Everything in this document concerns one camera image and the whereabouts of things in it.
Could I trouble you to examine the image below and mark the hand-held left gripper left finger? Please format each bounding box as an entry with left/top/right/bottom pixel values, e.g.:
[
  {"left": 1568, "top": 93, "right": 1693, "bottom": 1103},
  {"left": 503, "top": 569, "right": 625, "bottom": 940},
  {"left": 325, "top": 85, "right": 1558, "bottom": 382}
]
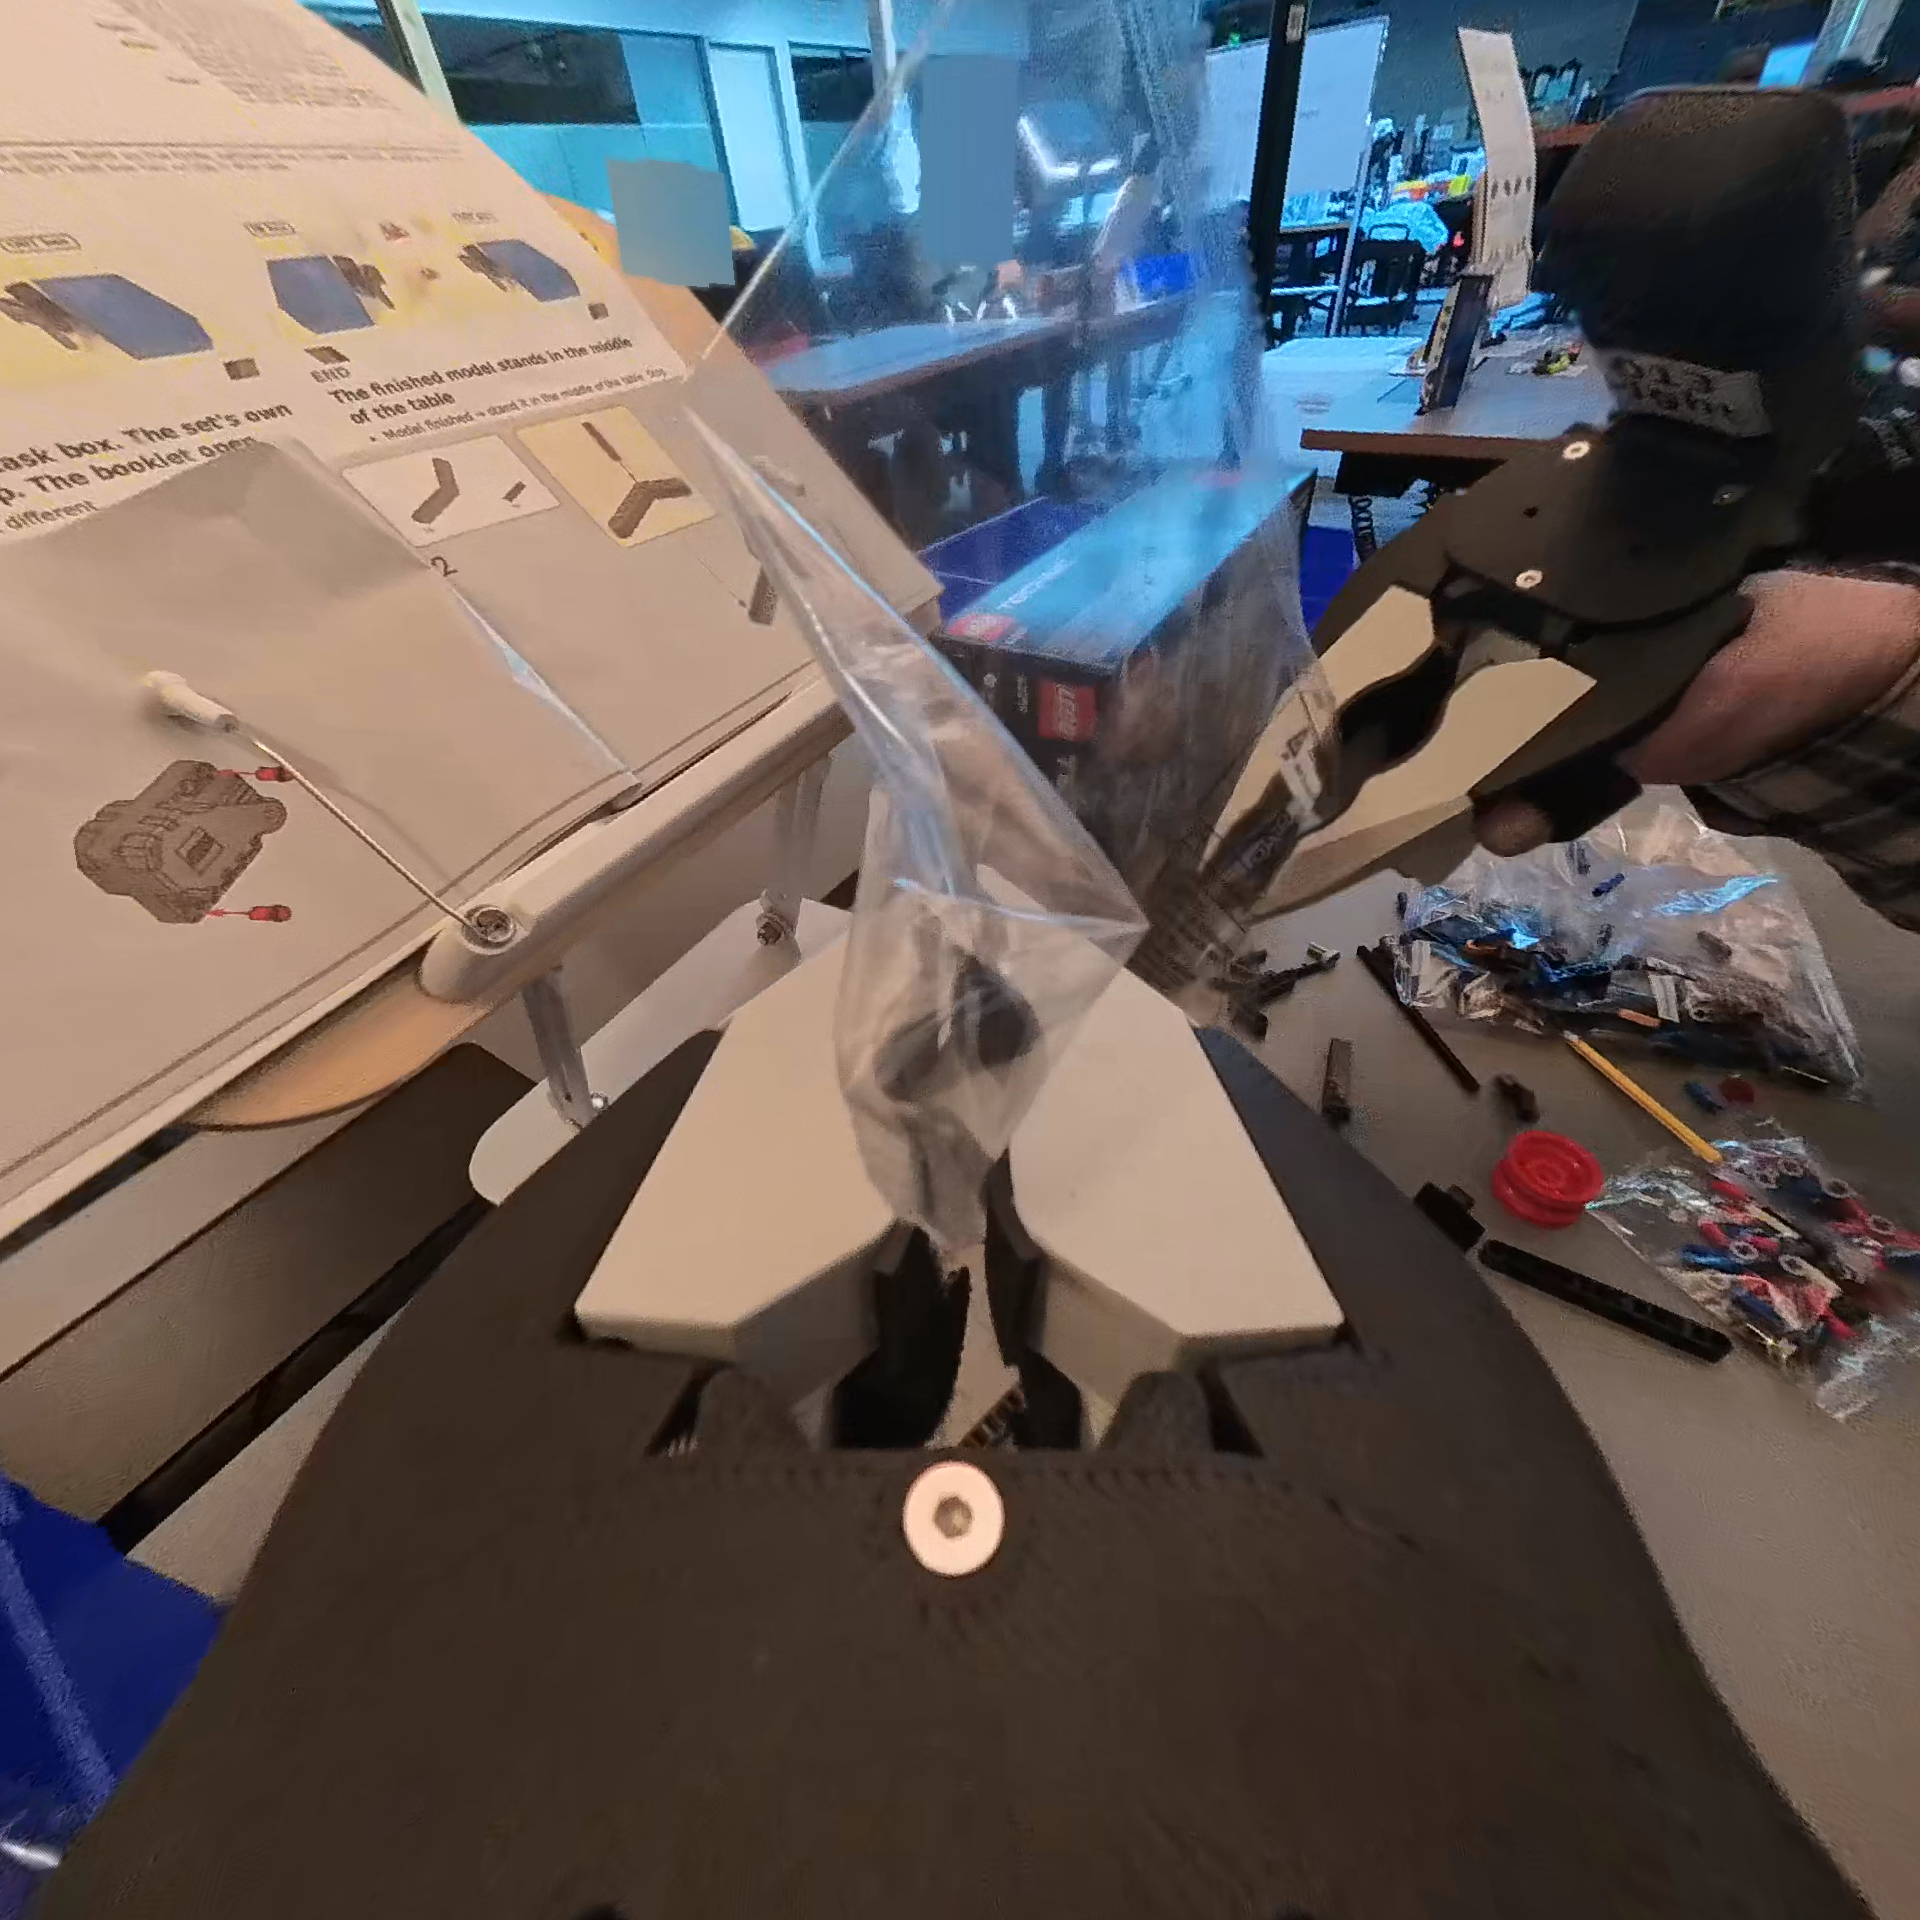
[{"left": 572, "top": 891, "right": 973, "bottom": 1447}]

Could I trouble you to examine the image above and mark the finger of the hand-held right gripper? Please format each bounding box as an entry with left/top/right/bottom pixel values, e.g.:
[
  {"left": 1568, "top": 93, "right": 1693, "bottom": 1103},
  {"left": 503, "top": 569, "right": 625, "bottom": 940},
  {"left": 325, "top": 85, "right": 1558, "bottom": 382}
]
[
  {"left": 1252, "top": 627, "right": 1601, "bottom": 924},
  {"left": 1201, "top": 585, "right": 1454, "bottom": 911}
]

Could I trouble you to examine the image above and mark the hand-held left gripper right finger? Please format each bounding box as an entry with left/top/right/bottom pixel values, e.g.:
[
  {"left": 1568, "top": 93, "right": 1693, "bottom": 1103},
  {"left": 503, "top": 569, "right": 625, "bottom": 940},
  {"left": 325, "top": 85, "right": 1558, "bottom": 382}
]
[{"left": 980, "top": 896, "right": 1347, "bottom": 1447}]

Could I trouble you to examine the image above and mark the clear bag of mixed parts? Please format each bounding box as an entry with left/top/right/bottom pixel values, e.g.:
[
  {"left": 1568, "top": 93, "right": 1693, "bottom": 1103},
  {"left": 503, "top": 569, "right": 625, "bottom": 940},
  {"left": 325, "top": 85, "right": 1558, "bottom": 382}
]
[{"left": 1391, "top": 792, "right": 1866, "bottom": 1101}]

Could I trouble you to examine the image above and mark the clear plastic bag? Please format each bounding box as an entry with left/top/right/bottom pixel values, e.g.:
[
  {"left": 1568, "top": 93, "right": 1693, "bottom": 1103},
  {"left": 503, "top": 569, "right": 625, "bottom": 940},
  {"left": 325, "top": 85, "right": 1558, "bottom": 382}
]
[{"left": 683, "top": 0, "right": 1341, "bottom": 1252}]

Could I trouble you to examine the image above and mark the clear bag of small pins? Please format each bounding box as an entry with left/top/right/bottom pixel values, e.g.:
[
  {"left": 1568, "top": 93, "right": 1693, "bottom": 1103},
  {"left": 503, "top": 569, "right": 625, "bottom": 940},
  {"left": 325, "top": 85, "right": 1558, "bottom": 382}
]
[{"left": 1589, "top": 1136, "right": 1920, "bottom": 1422}]

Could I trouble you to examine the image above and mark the grey desk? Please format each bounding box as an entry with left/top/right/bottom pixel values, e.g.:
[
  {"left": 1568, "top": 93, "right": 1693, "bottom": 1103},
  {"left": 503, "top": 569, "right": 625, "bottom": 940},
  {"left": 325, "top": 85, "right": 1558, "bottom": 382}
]
[{"left": 151, "top": 887, "right": 1920, "bottom": 1920}]

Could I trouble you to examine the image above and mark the person's right hand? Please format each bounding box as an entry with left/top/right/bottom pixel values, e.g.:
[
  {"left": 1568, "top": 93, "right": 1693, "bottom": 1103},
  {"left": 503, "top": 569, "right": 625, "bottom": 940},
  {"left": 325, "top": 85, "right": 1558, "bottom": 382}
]
[{"left": 1474, "top": 567, "right": 1920, "bottom": 859}]

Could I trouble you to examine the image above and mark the white monitor stand base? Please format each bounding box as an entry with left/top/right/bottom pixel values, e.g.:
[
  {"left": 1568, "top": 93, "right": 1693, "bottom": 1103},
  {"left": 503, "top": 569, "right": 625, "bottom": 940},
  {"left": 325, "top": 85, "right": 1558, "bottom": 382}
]
[{"left": 471, "top": 896, "right": 861, "bottom": 1206}]

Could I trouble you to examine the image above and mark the wooden side table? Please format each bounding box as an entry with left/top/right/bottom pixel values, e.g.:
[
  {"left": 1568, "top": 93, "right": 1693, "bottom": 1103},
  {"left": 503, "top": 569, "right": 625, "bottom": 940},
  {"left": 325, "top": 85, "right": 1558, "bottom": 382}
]
[{"left": 1301, "top": 337, "right": 1620, "bottom": 469}]

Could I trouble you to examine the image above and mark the black bent beam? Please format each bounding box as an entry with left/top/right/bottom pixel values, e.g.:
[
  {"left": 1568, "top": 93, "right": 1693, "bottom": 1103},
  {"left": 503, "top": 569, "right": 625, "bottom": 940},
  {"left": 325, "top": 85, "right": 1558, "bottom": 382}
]
[{"left": 1201, "top": 942, "right": 1341, "bottom": 1040}]

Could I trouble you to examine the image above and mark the toy truck set box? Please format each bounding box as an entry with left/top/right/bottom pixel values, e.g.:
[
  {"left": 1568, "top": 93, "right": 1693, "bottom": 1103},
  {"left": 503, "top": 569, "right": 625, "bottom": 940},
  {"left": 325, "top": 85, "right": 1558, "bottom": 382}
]
[{"left": 927, "top": 469, "right": 1341, "bottom": 994}]

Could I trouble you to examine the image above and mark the small standing sign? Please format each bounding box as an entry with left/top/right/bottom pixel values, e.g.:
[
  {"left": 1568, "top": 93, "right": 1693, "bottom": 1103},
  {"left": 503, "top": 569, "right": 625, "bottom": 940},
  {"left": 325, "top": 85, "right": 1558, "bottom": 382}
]
[{"left": 1415, "top": 266, "right": 1499, "bottom": 416}]

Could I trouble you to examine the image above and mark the long black axle rod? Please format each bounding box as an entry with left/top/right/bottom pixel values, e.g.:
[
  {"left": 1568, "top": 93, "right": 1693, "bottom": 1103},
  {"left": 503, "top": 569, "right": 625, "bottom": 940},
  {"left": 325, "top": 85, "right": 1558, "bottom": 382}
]
[{"left": 1354, "top": 942, "right": 1482, "bottom": 1095}]

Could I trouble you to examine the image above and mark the red wheel hub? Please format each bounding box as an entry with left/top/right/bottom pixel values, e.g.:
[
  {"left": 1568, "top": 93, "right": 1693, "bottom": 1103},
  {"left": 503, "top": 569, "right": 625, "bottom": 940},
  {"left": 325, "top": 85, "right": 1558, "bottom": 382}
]
[{"left": 1490, "top": 1128, "right": 1609, "bottom": 1234}]

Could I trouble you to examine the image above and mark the white hanging banner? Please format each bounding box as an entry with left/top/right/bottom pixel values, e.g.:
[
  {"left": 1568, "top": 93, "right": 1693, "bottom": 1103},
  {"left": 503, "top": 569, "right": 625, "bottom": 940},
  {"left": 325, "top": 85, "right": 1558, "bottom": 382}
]
[{"left": 1460, "top": 26, "right": 1544, "bottom": 275}]

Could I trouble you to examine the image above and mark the yellow axle rod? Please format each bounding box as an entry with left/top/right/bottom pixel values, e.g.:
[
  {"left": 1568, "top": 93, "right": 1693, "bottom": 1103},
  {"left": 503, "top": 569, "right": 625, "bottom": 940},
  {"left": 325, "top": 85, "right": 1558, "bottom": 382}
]
[{"left": 1558, "top": 1032, "right": 1727, "bottom": 1167}]

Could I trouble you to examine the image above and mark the long black straight beam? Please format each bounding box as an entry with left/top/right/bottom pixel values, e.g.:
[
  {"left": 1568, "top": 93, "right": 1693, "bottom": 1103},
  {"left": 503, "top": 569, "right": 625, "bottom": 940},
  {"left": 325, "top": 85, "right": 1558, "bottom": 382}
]
[{"left": 1478, "top": 1240, "right": 1739, "bottom": 1366}]

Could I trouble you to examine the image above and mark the black metal pole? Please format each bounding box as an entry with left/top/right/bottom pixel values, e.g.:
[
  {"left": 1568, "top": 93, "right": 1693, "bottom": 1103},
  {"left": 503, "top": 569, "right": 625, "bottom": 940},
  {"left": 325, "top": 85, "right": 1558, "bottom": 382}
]
[{"left": 1243, "top": 0, "right": 1312, "bottom": 287}]

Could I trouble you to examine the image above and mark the long background table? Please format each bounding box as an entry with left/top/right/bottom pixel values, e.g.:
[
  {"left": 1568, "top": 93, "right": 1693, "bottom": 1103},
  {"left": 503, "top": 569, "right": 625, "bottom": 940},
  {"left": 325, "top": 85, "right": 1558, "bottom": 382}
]
[{"left": 765, "top": 294, "right": 1216, "bottom": 451}]

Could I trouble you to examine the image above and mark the open instruction booklet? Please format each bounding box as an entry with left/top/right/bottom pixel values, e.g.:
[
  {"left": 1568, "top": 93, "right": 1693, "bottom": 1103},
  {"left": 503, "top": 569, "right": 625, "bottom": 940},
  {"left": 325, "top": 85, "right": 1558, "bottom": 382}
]
[{"left": 0, "top": 0, "right": 931, "bottom": 1202}]

